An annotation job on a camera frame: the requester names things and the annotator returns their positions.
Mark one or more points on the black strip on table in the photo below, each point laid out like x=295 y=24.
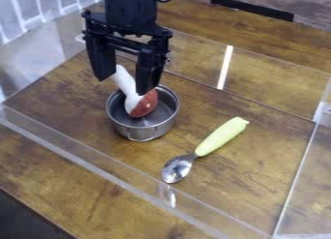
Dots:
x=254 y=9

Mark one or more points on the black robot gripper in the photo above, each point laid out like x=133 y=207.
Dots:
x=126 y=27

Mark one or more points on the clear acrylic enclosure wall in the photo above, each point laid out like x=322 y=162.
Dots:
x=214 y=221

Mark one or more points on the plush mushroom toy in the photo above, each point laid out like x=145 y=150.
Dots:
x=138 y=105

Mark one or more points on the small steel pot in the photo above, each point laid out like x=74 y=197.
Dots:
x=150 y=127

